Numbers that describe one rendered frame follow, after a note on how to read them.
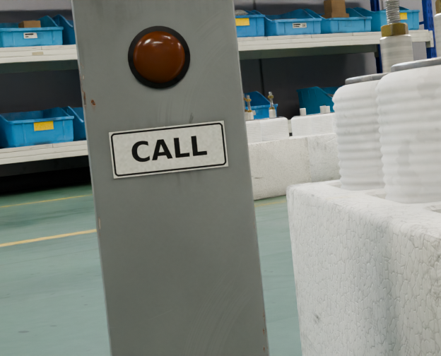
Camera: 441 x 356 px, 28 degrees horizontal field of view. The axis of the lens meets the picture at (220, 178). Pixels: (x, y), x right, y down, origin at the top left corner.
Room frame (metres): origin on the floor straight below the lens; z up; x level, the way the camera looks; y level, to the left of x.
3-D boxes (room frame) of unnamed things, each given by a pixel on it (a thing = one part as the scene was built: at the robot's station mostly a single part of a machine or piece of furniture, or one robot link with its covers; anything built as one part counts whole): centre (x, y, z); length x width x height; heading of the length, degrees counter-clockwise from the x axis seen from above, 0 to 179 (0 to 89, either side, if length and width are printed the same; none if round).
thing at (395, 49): (0.63, -0.13, 0.26); 0.02 x 0.02 x 0.03
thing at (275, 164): (2.97, -0.03, 0.09); 0.39 x 0.39 x 0.18; 37
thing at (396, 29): (0.63, -0.13, 0.29); 0.02 x 0.02 x 0.01; 65
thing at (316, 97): (6.18, -0.87, 0.36); 0.50 x 0.38 x 0.21; 29
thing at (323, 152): (3.30, -0.50, 0.09); 0.39 x 0.39 x 0.18; 33
